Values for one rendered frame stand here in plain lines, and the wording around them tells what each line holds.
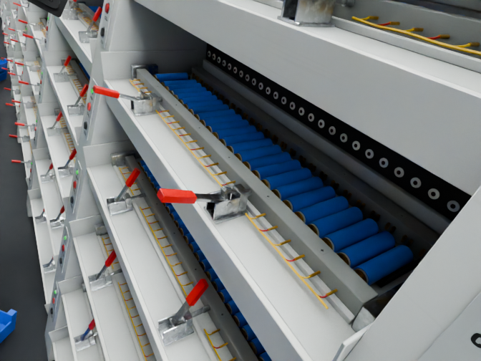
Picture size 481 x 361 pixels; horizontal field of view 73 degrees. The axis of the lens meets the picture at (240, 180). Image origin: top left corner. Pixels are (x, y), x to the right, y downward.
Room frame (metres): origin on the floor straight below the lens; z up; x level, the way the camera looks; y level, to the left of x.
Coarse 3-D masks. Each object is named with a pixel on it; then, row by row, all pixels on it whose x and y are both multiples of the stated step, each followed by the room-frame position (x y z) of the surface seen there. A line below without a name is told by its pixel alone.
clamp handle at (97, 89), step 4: (96, 88) 0.44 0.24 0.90; (100, 88) 0.44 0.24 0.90; (104, 88) 0.45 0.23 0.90; (96, 92) 0.44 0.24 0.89; (100, 92) 0.44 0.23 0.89; (104, 92) 0.45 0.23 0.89; (108, 92) 0.45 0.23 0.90; (112, 92) 0.45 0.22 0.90; (116, 92) 0.46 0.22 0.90; (112, 96) 0.45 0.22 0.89; (116, 96) 0.46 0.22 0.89; (120, 96) 0.46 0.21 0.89; (124, 96) 0.47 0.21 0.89; (128, 96) 0.48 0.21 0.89; (140, 96) 0.48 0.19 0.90; (132, 100) 0.48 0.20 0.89
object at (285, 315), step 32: (128, 64) 0.62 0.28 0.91; (160, 64) 0.66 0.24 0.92; (192, 64) 0.71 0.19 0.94; (256, 96) 0.55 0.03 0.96; (128, 128) 0.49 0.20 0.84; (160, 128) 0.45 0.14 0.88; (160, 160) 0.37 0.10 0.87; (192, 160) 0.39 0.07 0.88; (352, 160) 0.39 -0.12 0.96; (384, 192) 0.36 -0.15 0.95; (192, 224) 0.31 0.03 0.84; (224, 224) 0.28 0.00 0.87; (256, 224) 0.29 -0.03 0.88; (448, 224) 0.30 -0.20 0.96; (224, 256) 0.25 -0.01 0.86; (256, 256) 0.25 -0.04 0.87; (256, 288) 0.22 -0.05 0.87; (288, 288) 0.23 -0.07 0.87; (384, 288) 0.25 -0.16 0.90; (256, 320) 0.21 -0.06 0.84; (288, 320) 0.20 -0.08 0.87; (320, 320) 0.20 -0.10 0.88; (288, 352) 0.18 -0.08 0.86; (320, 352) 0.18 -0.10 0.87
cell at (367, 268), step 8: (400, 248) 0.28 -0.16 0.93; (408, 248) 0.28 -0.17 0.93; (376, 256) 0.27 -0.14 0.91; (384, 256) 0.26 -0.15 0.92; (392, 256) 0.27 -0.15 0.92; (400, 256) 0.27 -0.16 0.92; (408, 256) 0.27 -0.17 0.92; (360, 264) 0.25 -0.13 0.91; (368, 264) 0.25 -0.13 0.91; (376, 264) 0.25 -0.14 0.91; (384, 264) 0.25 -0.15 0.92; (392, 264) 0.26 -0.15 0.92; (400, 264) 0.26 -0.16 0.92; (368, 272) 0.24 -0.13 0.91; (376, 272) 0.24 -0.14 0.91; (384, 272) 0.25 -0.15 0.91; (392, 272) 0.26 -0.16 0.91; (368, 280) 0.24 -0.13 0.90; (376, 280) 0.24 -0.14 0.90
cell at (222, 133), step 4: (232, 128) 0.45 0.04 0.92; (236, 128) 0.46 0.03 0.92; (240, 128) 0.46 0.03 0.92; (244, 128) 0.46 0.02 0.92; (248, 128) 0.47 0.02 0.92; (252, 128) 0.47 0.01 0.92; (216, 132) 0.44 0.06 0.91; (220, 132) 0.44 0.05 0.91; (224, 132) 0.44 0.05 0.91; (228, 132) 0.44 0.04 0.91; (232, 132) 0.45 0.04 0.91; (236, 132) 0.45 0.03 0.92; (240, 132) 0.45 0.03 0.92; (244, 132) 0.46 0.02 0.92; (248, 132) 0.46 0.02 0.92; (252, 132) 0.47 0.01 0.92; (220, 136) 0.43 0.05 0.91; (224, 136) 0.44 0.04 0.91; (228, 136) 0.44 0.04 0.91
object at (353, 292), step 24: (144, 72) 0.60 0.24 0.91; (168, 96) 0.51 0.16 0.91; (192, 120) 0.45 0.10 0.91; (216, 144) 0.39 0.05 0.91; (240, 168) 0.35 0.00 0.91; (264, 192) 0.31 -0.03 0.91; (264, 216) 0.30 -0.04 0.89; (288, 216) 0.28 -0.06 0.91; (288, 240) 0.27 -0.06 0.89; (312, 240) 0.26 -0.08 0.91; (288, 264) 0.24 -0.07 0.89; (312, 264) 0.25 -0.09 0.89; (336, 264) 0.24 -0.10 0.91; (336, 288) 0.22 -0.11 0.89; (360, 288) 0.22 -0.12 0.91
